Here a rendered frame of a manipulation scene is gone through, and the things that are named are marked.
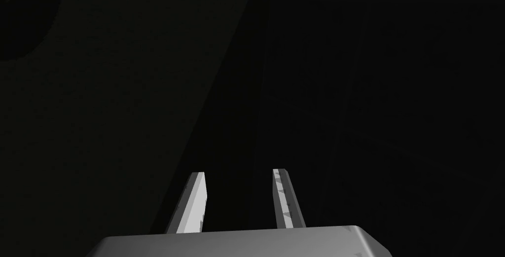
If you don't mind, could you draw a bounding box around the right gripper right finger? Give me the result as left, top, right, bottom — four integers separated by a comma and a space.
272, 168, 307, 229

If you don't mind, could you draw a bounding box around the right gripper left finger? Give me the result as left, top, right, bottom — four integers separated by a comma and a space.
165, 172, 208, 234

